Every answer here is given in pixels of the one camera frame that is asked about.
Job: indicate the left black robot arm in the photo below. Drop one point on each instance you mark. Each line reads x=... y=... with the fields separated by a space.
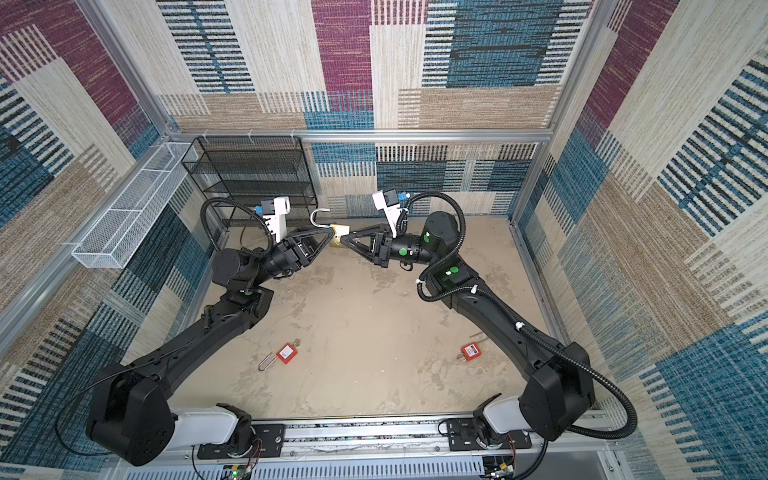
x=129 y=414

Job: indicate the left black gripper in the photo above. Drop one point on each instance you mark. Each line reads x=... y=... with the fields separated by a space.
x=291 y=259

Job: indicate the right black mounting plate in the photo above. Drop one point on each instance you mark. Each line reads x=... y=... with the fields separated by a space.
x=469 y=434

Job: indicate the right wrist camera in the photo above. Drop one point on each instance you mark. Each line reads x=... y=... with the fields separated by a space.
x=390 y=203

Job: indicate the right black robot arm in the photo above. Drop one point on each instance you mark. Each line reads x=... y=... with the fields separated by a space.
x=559 y=389

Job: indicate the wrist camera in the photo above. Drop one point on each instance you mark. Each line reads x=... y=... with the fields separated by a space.
x=390 y=203
x=274 y=212

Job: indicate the black mounting plate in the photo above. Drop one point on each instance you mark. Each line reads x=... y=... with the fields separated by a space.
x=469 y=434
x=267 y=441

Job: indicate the red padlock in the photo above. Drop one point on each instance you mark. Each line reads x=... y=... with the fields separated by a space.
x=470 y=352
x=284 y=355

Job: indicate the white wire mesh basket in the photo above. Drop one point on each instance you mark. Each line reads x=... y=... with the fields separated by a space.
x=113 y=240

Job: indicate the black wire shelf rack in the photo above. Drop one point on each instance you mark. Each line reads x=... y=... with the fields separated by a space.
x=253 y=169

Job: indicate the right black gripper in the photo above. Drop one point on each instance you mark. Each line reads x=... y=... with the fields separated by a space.
x=383 y=253

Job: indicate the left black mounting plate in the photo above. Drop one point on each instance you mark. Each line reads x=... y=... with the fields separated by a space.
x=267 y=441

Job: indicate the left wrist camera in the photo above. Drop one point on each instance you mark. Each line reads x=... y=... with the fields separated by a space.
x=274 y=212

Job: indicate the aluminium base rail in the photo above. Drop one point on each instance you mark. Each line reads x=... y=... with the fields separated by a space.
x=389 y=447

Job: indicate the brass padlock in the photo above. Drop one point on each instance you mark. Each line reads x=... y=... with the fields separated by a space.
x=340 y=230

